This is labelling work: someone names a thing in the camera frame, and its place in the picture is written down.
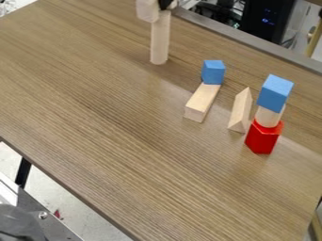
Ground red block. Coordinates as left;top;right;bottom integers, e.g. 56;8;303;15
244;119;286;155

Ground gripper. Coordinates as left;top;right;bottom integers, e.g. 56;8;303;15
134;0;179;66

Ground triangular wooden block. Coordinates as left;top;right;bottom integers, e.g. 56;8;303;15
226;87;254;135

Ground black computer tower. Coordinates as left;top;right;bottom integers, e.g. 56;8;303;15
240;0;298;45

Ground small blue cube block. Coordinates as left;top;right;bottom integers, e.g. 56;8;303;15
200;59;227;86

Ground wooden cylinder block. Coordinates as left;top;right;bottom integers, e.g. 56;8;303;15
253;104;288;128

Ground long rectangular wooden block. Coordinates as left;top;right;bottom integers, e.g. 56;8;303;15
182;82;223;123

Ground large blue cube block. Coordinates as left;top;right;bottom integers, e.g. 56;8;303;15
255;73;296;114

